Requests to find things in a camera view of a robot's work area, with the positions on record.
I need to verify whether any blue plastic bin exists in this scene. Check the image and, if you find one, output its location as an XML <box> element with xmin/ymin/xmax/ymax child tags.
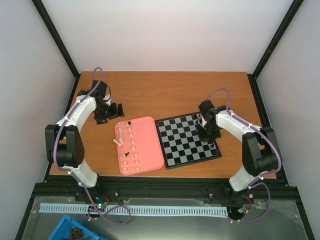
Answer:
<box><xmin>47</xmin><ymin>215</ymin><xmax>107</xmax><ymax>240</ymax></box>

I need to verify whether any black and white chessboard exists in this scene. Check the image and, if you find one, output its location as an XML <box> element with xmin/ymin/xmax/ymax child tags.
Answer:
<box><xmin>155</xmin><ymin>112</ymin><xmax>222</xmax><ymax>170</ymax></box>

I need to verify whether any light blue cable duct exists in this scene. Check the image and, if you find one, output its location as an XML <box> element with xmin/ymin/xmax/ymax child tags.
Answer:
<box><xmin>38</xmin><ymin>203</ymin><xmax>228</xmax><ymax>218</ymax></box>

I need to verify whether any black aluminium frame base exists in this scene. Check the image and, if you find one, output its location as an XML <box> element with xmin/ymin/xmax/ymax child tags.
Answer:
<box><xmin>16</xmin><ymin>71</ymin><xmax>314</xmax><ymax>240</ymax></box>

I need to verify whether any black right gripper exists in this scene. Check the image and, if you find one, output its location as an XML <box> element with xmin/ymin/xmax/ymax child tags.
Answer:
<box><xmin>197</xmin><ymin>124</ymin><xmax>222</xmax><ymax>142</ymax></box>

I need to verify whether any white king chess piece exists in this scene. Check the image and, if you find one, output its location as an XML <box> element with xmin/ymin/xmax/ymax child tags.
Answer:
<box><xmin>112</xmin><ymin>139</ymin><xmax>122</xmax><ymax>147</ymax></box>

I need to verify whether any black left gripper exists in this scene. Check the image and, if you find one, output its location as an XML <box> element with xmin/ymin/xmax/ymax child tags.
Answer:
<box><xmin>95</xmin><ymin>102</ymin><xmax>125</xmax><ymax>125</ymax></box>

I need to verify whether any pink plastic tray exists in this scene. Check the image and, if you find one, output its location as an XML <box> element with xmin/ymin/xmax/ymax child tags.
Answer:
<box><xmin>114</xmin><ymin>116</ymin><xmax>165</xmax><ymax>176</ymax></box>

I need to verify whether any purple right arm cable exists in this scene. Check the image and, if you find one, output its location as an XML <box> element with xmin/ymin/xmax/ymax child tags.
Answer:
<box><xmin>206</xmin><ymin>88</ymin><xmax>283</xmax><ymax>224</ymax></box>

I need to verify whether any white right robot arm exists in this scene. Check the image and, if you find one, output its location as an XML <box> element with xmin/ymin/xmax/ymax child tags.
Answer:
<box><xmin>197</xmin><ymin>100</ymin><xmax>282</xmax><ymax>203</ymax></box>

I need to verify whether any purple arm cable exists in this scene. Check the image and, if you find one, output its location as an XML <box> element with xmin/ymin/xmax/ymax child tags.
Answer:
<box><xmin>52</xmin><ymin>66</ymin><xmax>133</xmax><ymax>228</ymax></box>
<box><xmin>206</xmin><ymin>88</ymin><xmax>283</xmax><ymax>224</ymax></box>

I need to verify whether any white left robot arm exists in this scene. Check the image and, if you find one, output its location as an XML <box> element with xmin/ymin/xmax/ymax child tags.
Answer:
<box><xmin>44</xmin><ymin>80</ymin><xmax>124</xmax><ymax>202</ymax></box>

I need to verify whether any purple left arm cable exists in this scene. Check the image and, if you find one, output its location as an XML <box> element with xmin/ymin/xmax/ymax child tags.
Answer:
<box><xmin>52</xmin><ymin>66</ymin><xmax>133</xmax><ymax>228</ymax></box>

